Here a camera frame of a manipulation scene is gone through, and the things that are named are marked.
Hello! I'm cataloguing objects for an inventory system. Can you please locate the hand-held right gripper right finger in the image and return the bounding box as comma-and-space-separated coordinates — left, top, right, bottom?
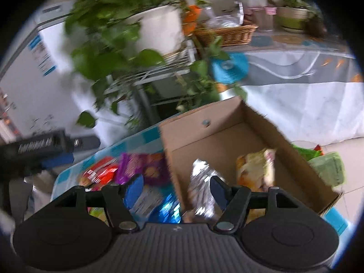
210, 176, 303, 232

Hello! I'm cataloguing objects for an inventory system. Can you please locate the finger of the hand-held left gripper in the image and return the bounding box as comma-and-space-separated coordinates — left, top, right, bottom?
41, 153, 75, 169
74, 136, 101, 150

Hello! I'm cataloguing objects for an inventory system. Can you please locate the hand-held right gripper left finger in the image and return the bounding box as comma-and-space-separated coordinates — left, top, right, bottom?
54, 174, 145, 233

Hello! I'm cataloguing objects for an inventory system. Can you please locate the shiny blue snack packet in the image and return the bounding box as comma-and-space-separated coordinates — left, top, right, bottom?
154, 193, 182, 225

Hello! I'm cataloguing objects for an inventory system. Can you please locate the cardboard box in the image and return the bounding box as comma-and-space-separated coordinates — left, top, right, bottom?
158, 96, 343, 223

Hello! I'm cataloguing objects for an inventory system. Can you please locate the white snack packet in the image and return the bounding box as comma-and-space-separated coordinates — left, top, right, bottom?
131, 185, 171, 217

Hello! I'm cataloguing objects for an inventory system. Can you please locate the silver foil snack packet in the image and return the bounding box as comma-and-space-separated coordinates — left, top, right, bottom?
188, 159, 228, 224

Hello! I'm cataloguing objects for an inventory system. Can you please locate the purple snack packet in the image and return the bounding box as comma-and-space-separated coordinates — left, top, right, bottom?
115, 153, 171, 187

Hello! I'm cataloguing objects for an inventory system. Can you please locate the red snack packet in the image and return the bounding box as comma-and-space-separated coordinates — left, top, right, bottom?
80, 156, 120, 190

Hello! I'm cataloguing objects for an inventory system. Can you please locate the pale yellow snack packet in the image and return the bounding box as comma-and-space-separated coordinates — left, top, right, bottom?
236, 148, 277, 192

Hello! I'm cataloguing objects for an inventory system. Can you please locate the yellow green snack packet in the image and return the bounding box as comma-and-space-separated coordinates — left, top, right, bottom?
88, 206, 110, 225

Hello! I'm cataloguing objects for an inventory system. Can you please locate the blue white checkered tablecloth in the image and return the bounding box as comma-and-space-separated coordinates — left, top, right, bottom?
51, 125, 349, 235

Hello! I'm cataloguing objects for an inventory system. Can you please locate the large white printed carton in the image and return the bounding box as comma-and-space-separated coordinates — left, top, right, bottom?
0, 1, 96, 145

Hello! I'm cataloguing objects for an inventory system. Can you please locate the green orange bag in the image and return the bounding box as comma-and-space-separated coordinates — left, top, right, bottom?
293, 144, 325, 160

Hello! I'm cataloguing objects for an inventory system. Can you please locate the white metal plant stand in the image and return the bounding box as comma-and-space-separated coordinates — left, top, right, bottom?
104, 40, 200, 126

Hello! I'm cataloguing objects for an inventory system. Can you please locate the light green packet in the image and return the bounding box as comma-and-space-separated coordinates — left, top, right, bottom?
308, 152, 346, 188

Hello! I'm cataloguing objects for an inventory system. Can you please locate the pothos plant in white pot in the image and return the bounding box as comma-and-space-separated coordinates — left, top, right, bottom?
64, 0, 248, 130

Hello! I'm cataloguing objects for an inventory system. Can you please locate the blue round plastic object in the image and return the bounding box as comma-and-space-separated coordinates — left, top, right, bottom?
210, 53, 249, 83

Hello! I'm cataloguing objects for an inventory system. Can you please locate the patterned grey mat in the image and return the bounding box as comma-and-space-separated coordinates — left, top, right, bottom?
222, 31, 364, 87

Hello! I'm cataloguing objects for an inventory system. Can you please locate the wicker basket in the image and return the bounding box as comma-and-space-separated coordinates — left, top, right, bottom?
193, 24, 259, 47

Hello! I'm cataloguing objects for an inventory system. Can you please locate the orange plastic object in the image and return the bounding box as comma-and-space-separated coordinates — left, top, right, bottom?
182, 5, 203, 35

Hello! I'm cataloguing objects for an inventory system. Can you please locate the clear plastic bag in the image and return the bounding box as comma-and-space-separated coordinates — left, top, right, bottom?
205, 15, 242, 29

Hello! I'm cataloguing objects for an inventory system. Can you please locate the glass jar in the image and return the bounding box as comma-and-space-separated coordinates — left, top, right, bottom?
250, 7, 275, 32

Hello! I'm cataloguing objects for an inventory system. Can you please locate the plant in green banded pot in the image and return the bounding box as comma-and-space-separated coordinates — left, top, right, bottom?
276, 0, 313, 32

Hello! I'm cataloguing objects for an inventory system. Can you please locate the dark round pot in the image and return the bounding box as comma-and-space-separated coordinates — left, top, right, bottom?
307, 14, 327, 37

